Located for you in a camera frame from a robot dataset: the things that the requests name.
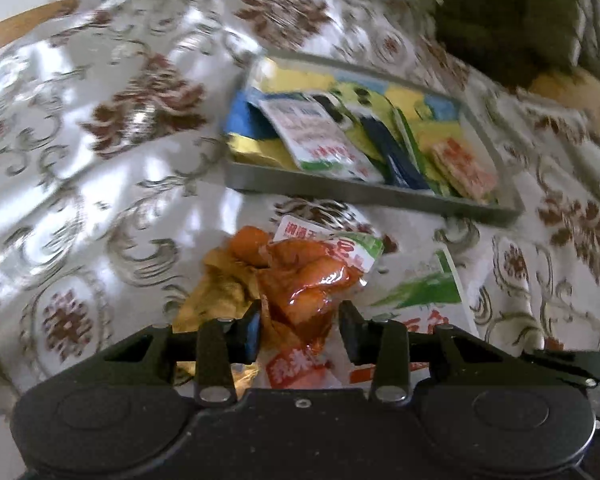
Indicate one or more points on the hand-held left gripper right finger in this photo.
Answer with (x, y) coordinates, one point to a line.
(349, 332)

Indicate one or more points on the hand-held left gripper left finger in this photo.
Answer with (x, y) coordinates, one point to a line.
(252, 332)

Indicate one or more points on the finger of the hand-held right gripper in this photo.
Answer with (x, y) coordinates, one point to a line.
(575, 365)

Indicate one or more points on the gold foil snack packet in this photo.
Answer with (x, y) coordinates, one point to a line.
(215, 290)

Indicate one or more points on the orange sausage snack packet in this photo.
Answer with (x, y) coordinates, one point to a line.
(305, 285)

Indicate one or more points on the white packet with food photo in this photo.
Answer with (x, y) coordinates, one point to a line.
(425, 285)

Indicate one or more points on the grey rectangular tray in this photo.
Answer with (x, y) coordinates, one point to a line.
(355, 195)

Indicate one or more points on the dark blue snack packet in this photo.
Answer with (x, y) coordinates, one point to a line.
(390, 155)

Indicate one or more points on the thin green snack packet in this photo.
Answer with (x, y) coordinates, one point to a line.
(422, 160)

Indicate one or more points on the pink rice cracker packet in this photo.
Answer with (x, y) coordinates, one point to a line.
(462, 167)

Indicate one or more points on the floral satin blanket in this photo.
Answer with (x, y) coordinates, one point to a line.
(105, 185)

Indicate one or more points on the frog painting sheet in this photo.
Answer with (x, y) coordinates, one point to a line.
(430, 127)

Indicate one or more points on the cardboard box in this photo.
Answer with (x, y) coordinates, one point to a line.
(565, 85)

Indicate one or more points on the olive puffer jacket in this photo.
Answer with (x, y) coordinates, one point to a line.
(505, 20)

